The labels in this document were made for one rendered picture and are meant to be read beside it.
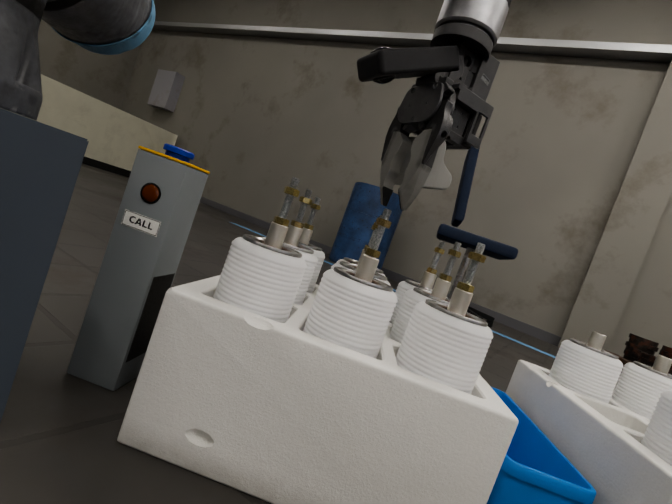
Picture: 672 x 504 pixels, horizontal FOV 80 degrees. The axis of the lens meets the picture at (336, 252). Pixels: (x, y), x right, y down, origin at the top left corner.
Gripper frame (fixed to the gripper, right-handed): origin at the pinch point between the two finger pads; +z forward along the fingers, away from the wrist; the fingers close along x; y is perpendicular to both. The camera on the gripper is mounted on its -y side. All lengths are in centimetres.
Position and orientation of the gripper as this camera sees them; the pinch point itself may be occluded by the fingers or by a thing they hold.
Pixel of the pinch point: (392, 194)
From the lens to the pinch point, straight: 48.4
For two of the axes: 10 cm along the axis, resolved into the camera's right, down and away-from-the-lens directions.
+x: -4.6, -2.2, 8.6
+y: 8.2, 2.6, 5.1
